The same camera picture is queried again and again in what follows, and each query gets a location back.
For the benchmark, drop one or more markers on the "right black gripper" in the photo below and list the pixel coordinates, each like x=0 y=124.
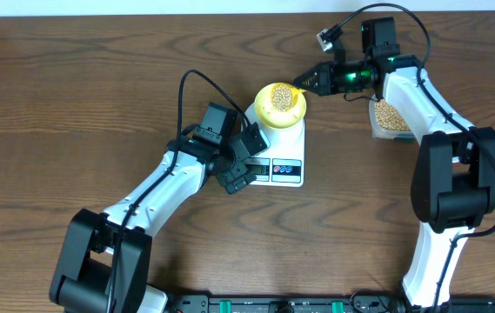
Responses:
x=324 y=79

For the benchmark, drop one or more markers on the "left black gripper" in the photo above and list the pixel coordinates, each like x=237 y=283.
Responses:
x=237 y=178

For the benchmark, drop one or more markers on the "yellow measuring scoop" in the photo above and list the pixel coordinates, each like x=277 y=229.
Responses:
x=296 y=92

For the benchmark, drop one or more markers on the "pale yellow bowl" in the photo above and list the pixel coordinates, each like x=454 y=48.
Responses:
x=273 y=118

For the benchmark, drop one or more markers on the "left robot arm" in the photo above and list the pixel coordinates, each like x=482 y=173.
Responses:
x=104 y=262

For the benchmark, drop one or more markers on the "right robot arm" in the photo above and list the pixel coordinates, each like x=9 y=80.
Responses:
x=453 y=184

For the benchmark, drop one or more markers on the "white digital kitchen scale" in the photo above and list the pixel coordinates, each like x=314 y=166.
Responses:
x=282 y=164

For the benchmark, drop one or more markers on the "soybeans in scoop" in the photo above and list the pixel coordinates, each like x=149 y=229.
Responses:
x=281 y=97

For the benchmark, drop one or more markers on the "soybeans in container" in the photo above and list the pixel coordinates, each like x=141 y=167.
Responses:
x=388 y=117

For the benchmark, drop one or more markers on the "clear plastic container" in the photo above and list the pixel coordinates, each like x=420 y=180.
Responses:
x=381 y=133

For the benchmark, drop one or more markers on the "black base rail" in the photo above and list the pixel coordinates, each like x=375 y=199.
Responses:
x=350 y=304

